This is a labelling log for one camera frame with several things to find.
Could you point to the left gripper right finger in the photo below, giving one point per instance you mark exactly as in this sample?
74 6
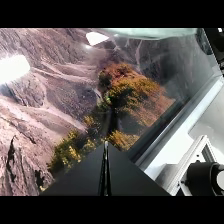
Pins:
133 176

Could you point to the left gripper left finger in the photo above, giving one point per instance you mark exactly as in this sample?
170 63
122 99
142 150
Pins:
83 176

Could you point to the mint green garment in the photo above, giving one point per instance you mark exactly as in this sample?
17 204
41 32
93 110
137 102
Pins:
150 32

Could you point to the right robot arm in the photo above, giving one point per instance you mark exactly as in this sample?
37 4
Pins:
201 178

